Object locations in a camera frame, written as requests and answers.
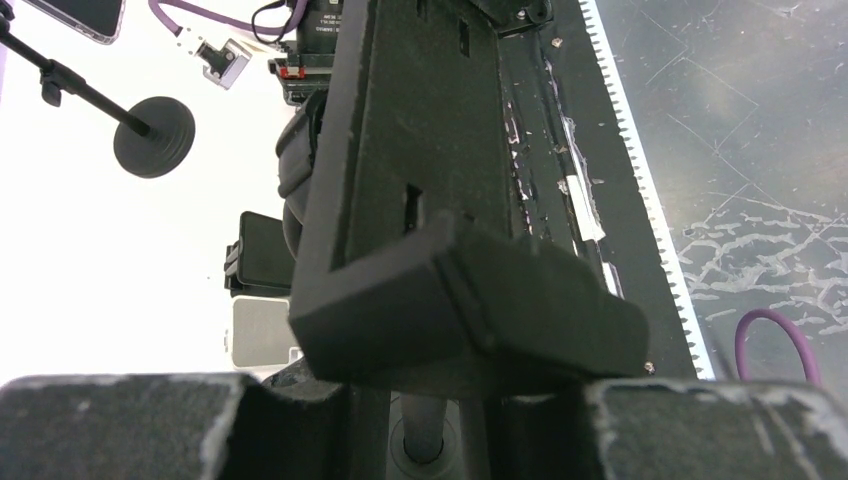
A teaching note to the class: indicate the light blue cable duct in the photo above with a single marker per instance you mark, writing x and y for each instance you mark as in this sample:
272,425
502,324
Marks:
673,281

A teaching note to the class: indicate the white silver folding stand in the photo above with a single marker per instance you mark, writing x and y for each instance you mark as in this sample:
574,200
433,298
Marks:
259,338

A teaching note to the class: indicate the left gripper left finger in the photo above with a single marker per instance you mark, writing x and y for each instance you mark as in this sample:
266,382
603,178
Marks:
328,430

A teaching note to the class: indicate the black folding stand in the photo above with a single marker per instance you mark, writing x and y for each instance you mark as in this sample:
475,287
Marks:
259,262

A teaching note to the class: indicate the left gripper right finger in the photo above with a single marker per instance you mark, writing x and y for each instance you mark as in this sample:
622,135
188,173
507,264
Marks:
544,436

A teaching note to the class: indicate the black tall round stand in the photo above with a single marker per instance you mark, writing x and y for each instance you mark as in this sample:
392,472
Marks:
411,276

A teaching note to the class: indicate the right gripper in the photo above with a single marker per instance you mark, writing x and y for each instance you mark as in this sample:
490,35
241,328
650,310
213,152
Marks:
304,65

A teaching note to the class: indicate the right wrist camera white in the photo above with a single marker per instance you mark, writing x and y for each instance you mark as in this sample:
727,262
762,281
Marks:
222,62

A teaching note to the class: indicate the white case phone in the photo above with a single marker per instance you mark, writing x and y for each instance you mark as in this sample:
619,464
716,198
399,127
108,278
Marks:
98,20

